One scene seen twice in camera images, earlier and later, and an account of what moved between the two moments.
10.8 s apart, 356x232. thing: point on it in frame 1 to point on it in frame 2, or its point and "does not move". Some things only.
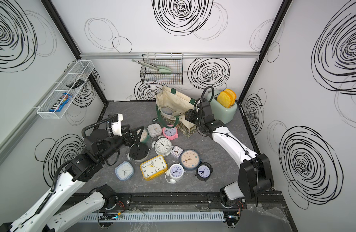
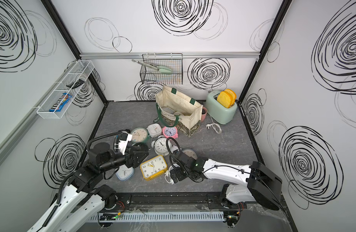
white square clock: [154, 130] does not move
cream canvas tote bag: [170, 108] does not move
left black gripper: [133, 132] to [134, 163]
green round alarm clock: [144, 137] does not move
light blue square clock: [167, 110] does not move
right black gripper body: [195, 117] to [180, 172]
